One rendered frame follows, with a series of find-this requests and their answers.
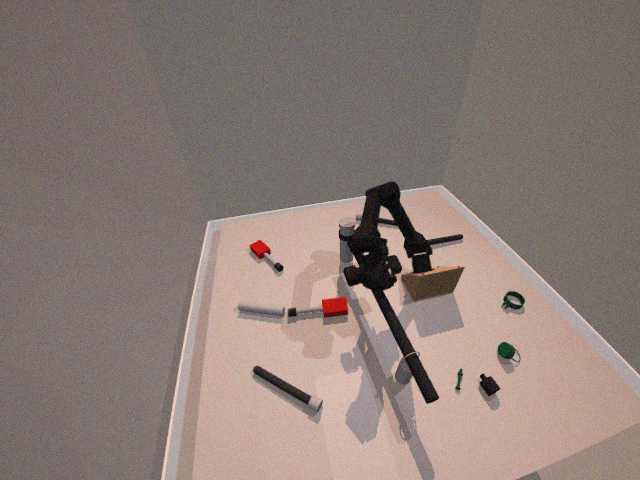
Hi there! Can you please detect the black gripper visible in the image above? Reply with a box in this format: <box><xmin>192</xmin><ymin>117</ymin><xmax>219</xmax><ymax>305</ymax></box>
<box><xmin>344</xmin><ymin>255</ymin><xmax>402</xmax><ymax>287</ymax></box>

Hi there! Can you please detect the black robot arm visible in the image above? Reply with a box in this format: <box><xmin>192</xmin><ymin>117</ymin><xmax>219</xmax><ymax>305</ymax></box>
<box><xmin>352</xmin><ymin>181</ymin><xmax>435</xmax><ymax>291</ymax></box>

